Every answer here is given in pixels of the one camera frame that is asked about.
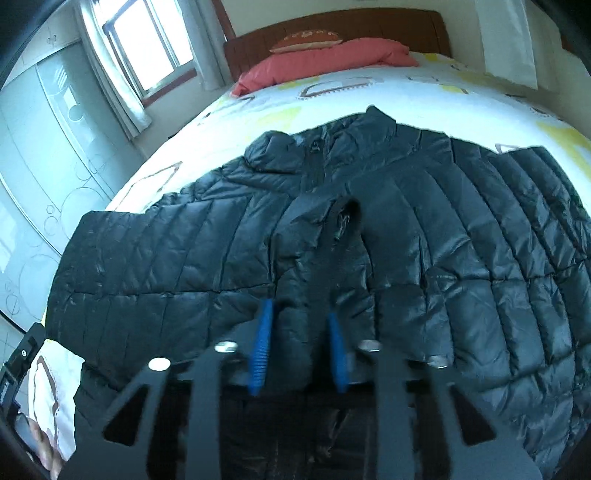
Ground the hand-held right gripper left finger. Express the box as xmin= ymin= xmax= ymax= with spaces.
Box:
xmin=58 ymin=298 xmax=278 ymax=480

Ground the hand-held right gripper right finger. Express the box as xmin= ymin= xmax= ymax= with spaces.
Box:
xmin=325 ymin=313 xmax=543 ymax=480

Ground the black puffer jacket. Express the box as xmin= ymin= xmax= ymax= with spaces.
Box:
xmin=46 ymin=106 xmax=591 ymax=480

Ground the glossy white wardrobe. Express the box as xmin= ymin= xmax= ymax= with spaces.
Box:
xmin=0 ymin=28 xmax=148 ymax=333

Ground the white patterned bed sheet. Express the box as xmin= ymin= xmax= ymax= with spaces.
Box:
xmin=28 ymin=51 xmax=591 ymax=467

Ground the red pillow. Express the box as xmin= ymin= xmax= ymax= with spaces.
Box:
xmin=231 ymin=38 xmax=421 ymax=97

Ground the orange patterned pillow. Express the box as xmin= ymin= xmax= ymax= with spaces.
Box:
xmin=270 ymin=28 xmax=343 ymax=54

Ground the brown wooden headboard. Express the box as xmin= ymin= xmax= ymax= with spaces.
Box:
xmin=224 ymin=9 xmax=451 ymax=81

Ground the window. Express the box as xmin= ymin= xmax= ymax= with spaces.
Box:
xmin=81 ymin=0 xmax=197 ymax=100

